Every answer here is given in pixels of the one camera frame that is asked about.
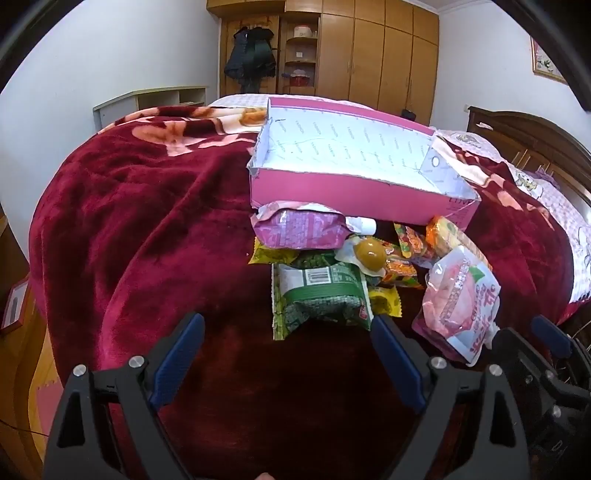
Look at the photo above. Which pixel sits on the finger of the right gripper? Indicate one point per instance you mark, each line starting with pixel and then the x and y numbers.
pixel 558 342
pixel 520 361

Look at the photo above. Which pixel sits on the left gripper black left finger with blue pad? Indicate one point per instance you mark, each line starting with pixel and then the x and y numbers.
pixel 82 442

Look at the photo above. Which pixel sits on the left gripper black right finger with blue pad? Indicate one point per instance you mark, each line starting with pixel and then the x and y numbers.
pixel 470 426

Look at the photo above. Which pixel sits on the yellow candy packet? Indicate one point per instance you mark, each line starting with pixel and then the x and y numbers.
pixel 385 301
pixel 265 255

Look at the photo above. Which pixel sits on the orange rice cracker packet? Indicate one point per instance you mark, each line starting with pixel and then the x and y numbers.
pixel 443 236

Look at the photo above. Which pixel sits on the colourful gummy candy packet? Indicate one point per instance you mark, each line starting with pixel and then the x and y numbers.
pixel 413 245

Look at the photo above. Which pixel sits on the yellow egg jelly cup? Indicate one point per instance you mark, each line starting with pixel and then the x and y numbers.
pixel 366 253

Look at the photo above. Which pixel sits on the green pea snack bag barcode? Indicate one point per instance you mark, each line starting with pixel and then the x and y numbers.
pixel 338 292

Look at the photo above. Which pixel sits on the green pea snack bag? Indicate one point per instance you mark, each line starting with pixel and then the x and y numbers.
pixel 311 259

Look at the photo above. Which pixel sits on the pink peach jelly pouch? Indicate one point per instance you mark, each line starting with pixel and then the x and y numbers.
pixel 306 226

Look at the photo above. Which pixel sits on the pink checked bed sheet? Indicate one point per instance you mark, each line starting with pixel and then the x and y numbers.
pixel 450 143

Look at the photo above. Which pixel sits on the dark wooden headboard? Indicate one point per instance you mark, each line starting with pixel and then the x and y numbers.
pixel 532 143

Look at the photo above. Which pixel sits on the red floral plush blanket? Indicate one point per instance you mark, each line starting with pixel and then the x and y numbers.
pixel 150 219

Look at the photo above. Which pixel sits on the pink cardboard box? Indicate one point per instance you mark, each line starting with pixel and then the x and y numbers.
pixel 356 160

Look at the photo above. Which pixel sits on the black bag near wardrobe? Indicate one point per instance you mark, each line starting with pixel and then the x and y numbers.
pixel 409 115

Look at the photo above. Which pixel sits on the framed wedding photo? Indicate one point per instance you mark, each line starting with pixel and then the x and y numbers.
pixel 542 65

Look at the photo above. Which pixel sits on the white low shelf unit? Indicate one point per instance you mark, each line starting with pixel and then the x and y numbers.
pixel 122 105

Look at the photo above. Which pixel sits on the wooden wardrobe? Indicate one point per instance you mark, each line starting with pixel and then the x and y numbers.
pixel 382 54

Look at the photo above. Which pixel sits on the red pot on shelf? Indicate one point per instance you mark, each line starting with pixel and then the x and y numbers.
pixel 299 78

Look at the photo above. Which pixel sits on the dark hanging jackets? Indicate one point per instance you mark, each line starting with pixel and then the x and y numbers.
pixel 251 59

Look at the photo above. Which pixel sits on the round box on shelf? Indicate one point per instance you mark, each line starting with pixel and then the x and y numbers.
pixel 302 31

